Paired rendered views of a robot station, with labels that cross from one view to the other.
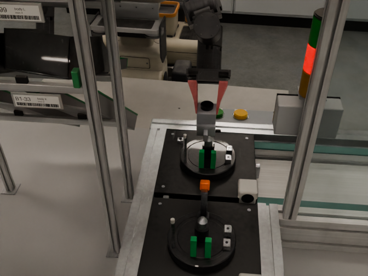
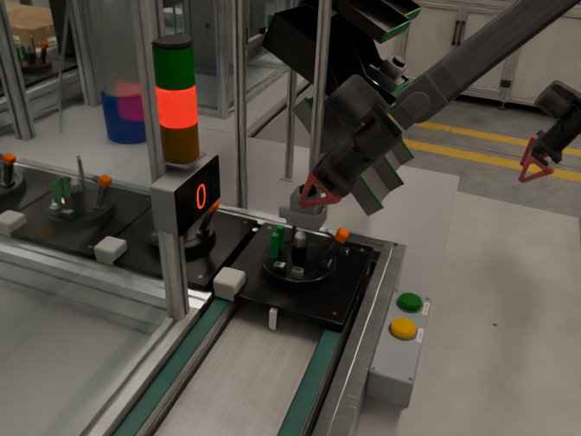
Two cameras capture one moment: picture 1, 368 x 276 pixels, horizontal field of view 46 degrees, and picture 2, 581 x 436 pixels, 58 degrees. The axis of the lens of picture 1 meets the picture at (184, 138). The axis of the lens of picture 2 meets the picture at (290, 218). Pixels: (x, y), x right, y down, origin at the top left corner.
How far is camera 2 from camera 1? 129 cm
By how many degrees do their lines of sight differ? 80
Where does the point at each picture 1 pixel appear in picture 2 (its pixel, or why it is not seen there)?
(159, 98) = (521, 308)
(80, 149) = (399, 228)
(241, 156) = (295, 297)
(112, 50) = (319, 67)
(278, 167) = (289, 364)
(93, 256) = not seen: hidden behind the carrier
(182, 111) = (483, 325)
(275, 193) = (239, 343)
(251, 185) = (227, 277)
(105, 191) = (239, 159)
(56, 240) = (271, 208)
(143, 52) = not seen: outside the picture
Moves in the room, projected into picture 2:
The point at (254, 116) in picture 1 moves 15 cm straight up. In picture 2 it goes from (398, 347) to (412, 273)
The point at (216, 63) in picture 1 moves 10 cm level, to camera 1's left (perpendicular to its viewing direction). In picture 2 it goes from (337, 156) to (347, 132)
